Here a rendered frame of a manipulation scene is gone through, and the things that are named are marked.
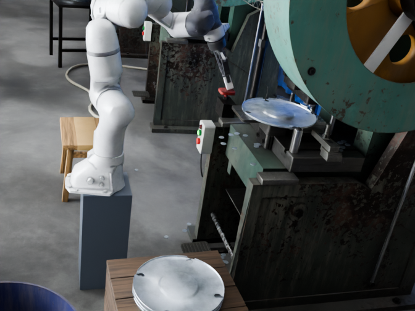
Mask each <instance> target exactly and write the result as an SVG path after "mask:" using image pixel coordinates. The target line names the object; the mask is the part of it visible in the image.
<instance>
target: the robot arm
mask: <svg viewBox="0 0 415 311"><path fill-rule="evenodd" d="M171 8H172V0H91V18H92V19H93V20H92V21H90V22H89V24H88V25H87V27H86V50H87V58H88V65H89V69H90V76H91V83H90V90H89V97H90V101H91V103H92V104H93V105H94V107H95V108H96V110H97V111H98V113H99V124H98V126H97V129H95V131H94V140H93V148H92V149H91V150H90V151H88V155H87V158H86V159H84V160H82V161H81V162H79V163H77V164H75V166H74V167H73V170H72V173H69V174H67V176H66V178H65V188H66V189H67V190H68V192H69V193H77V194H90V195H98V196H111V195H113V194H114V193H116V192H117V191H120V190H121V189H122V188H123V187H124V186H125V182H124V175H123V164H124V151H123V149H124V138H125V131H126V129H127V126H128V124H129V123H131V121H132V120H133V118H134V116H135V110H134V108H133V105H132V103H131V102H130V100H129V98H128V97H126V95H124V93H123V91H122V89H121V87H120V78H121V74H122V72H123V70H122V61H121V55H120V46H119V40H118V37H117V33H116V30H117V27H118V26H121V27H127V28H139V27H140V26H142V24H143V23H144V22H145V20H146V18H147V15H148V16H149V17H151V18H152V19H153V20H155V21H156V22H157V23H159V24H160V25H162V26H163V27H164V28H165V29H166V30H167V31H168V32H169V33H170V35H171V36H173V37H174V38H184V37H194V36H204V40H205V41H207V45H208V47H209V49H210V50H211V51H214V55H215V57H216V59H217V63H218V65H219V68H220V72H222V74H223V76H222V77H223V78H224V82H225V86H226V89H227V90H230V89H232V88H233V83H232V79H231V77H230V76H231V73H230V69H229V66H228V59H227V57H226V56H225V51H224V50H223V48H224V47H225V46H226V41H225V37H224V35H225V32H226V31H227V30H228V29H229V27H230V25H229V23H222V22H221V21H220V18H219V11H218V9H217V5H216V2H215V0H194V6H193V9H192V11H191V12H174V13H172V12H171V11H170V10H171Z"/></svg>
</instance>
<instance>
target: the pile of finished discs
mask: <svg viewBox="0 0 415 311"><path fill-rule="evenodd" d="M224 292H225V288H224V282H223V281H222V278H221V277H220V275H219V274H218V273H217V272H216V271H215V270H214V269H213V268H212V267H211V266H210V265H208V264H206V263H205V262H203V261H201V260H198V259H196V258H195V259H190V258H188V257H187V256H185V255H163V256H160V257H156V258H153V259H151V260H149V261H147V262H145V263H144V264H143V265H142V266H141V267H140V268H139V269H138V271H137V273H136V274H135V276H134V278H133V287H132V293H133V296H135V297H134V300H135V302H136V304H137V306H138V307H139V308H140V310H141V311H219V309H220V308H221V306H222V303H223V300H224Z"/></svg>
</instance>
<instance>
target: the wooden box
mask: <svg viewBox="0 0 415 311"><path fill-rule="evenodd" d="M169 255H185V256H187V257H188V258H190V259H195V258H196V259H198V260H201V261H203V262H205V263H206V264H208V265H210V266H211V267H212V268H213V269H214V270H215V271H216V272H217V273H218V274H219V275H220V277H221V278H222V281H223V282H224V288H225V292H224V300H223V303H222V306H221V308H220V309H219V311H249V310H248V308H247V306H246V304H245V302H244V300H243V298H242V296H241V294H240V292H239V291H238V289H237V287H236V286H235V283H234V281H233V279H232V277H231V276H230V273H229V272H228V270H227V267H226V266H225V264H224V262H223V260H222V258H221V256H220V254H219V252H218V250H216V251H203V252H190V253H182V254H169ZM160 256H163V255H155V256H148V257H135V258H127V259H114V260H107V261H106V265H107V268H106V287H105V296H104V311H141V310H140V308H139V307H138V306H137V304H136V302H135V300H134V297H135V296H133V293H132V287H133V278H134V276H135V274H136V273H137V271H138V269H139V268H140V267H141V266H142V265H143V264H144V263H145V262H147V261H149V260H151V259H153V258H156V257H160Z"/></svg>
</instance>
